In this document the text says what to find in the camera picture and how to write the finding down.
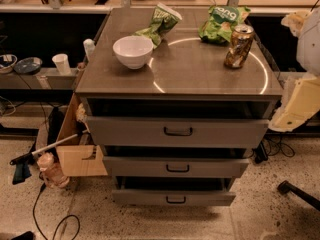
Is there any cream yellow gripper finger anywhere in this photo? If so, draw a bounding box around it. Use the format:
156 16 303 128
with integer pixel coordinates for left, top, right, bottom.
268 73 320 132

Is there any grabber stick tool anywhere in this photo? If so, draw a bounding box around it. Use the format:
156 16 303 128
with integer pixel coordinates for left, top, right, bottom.
9 130 88 185

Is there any green chip bag right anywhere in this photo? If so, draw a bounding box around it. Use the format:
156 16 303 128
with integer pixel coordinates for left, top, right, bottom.
198 6 251 44

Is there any white bowl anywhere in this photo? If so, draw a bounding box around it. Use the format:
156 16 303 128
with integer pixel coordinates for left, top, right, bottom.
113 36 154 69

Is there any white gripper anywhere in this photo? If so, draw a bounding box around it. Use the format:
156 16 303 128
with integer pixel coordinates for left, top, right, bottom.
281 10 311 37

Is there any green chip bag left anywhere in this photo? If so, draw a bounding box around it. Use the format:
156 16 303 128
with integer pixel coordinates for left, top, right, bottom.
134 3 182 48

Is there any grey middle drawer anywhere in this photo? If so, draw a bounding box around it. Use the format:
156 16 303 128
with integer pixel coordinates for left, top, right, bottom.
103 156 249 178

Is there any green chip bag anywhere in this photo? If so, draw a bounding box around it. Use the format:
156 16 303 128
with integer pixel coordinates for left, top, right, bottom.
198 6 251 44
134 3 182 48

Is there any cardboard box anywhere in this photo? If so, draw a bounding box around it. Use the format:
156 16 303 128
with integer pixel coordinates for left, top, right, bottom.
56 94 107 177

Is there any clear plastic jug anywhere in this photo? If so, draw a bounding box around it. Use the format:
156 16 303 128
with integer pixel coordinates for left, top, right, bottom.
37 153 70 188

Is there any blue plate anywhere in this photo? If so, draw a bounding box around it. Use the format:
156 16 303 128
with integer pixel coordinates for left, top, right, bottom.
14 57 42 75

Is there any grey drawer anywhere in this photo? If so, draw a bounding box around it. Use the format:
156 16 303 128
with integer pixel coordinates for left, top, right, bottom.
87 116 268 148
103 156 249 178
112 177 236 206

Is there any cable bundle right floor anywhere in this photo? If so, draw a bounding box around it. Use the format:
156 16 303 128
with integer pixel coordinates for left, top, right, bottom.
253 137 295 164

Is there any black chair leg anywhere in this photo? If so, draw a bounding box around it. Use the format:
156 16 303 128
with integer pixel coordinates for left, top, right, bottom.
277 180 320 211

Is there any grey bottom drawer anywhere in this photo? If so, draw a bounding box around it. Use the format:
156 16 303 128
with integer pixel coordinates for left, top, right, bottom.
112 177 236 206

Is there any grey side shelf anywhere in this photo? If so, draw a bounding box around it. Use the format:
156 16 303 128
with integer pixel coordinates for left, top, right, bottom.
0 68 78 90

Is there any white plastic bottle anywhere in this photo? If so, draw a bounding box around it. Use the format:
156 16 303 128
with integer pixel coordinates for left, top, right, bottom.
83 39 95 61

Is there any grey top drawer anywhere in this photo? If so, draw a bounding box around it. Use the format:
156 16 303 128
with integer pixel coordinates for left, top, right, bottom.
87 116 268 148

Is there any black floor cable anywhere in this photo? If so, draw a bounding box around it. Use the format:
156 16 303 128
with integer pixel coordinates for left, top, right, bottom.
32 183 81 240

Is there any grey drawer cabinet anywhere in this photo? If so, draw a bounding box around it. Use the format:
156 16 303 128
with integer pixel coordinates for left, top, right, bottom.
74 6 285 208

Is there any white paper cup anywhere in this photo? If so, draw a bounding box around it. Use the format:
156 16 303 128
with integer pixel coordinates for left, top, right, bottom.
52 53 71 75

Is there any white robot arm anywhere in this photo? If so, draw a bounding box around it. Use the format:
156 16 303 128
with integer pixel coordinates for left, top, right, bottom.
268 8 320 132

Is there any small bowl far left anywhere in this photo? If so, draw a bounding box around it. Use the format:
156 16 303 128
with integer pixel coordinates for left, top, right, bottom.
0 54 17 74

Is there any crushed gold soda can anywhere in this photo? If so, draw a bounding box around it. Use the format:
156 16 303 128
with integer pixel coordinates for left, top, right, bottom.
224 24 254 68

